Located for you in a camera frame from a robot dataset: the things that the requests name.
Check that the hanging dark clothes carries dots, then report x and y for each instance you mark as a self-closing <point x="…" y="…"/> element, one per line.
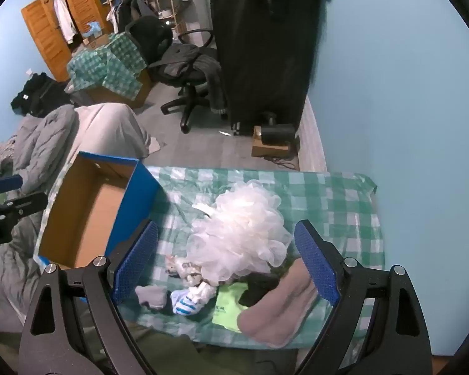
<point x="135" y="11"/>

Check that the black cylindrical device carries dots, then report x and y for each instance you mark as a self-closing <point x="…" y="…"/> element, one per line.
<point x="277" y="132"/>

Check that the black jacket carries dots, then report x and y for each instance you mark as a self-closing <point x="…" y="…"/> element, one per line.
<point x="187" y="60"/>

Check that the black office chair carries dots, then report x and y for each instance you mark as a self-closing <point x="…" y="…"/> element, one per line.
<point x="187" y="97"/>

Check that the beige blanket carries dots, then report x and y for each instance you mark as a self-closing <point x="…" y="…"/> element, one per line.
<point x="109" y="129"/>

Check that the small patterned sock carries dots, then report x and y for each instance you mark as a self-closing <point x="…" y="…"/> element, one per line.
<point x="179" y="267"/>

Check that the white hanging shirt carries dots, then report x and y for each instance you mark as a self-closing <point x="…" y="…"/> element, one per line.
<point x="64" y="19"/>

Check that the black garment rack cover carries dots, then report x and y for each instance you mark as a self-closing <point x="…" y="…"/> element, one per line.
<point x="265" y="47"/>

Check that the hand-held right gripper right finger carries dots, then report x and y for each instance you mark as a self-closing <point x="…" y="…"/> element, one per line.
<point x="316" y="269"/>

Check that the blue plastic bag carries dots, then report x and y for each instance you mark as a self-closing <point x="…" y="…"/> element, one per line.
<point x="93" y="29"/>

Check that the light green cloth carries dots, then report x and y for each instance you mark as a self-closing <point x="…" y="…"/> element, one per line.
<point x="226" y="308"/>

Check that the grey duvet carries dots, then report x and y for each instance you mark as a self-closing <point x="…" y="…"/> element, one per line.
<point x="43" y="140"/>

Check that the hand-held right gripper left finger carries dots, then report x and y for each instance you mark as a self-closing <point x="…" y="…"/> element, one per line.
<point x="135" y="269"/>

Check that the blue cardboard box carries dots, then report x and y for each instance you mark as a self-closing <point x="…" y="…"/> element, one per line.
<point x="90" y="218"/>

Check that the mauve fleece sock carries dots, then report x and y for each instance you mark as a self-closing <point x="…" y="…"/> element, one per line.
<point x="273" y="316"/>

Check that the black sock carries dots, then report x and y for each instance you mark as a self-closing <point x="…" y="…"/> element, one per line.
<point x="258" y="287"/>

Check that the wooden box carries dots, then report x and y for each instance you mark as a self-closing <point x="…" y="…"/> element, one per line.
<point x="269" y="150"/>

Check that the green checkered cloth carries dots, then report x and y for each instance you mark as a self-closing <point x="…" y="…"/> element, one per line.
<point x="117" y="66"/>

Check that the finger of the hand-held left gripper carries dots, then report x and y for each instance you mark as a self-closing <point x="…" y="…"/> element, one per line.
<point x="4" y="184"/>
<point x="19" y="206"/>

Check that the grey sock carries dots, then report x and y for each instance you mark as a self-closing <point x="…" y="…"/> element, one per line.
<point x="150" y="296"/>

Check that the green checkered tablecloth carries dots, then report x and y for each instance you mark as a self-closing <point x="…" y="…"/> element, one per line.
<point x="328" y="203"/>

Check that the brown cardboard box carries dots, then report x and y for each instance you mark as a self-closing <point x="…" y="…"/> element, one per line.
<point x="140" y="90"/>

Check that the black bag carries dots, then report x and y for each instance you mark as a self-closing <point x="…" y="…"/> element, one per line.
<point x="39" y="93"/>

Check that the white fluffy fabric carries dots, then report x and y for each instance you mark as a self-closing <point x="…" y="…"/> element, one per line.
<point x="242" y="226"/>

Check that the wooden wardrobe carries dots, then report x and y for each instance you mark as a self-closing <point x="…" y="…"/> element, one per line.
<point x="43" y="35"/>

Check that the white blue striped sock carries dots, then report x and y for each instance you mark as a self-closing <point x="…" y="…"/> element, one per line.
<point x="185" y="302"/>

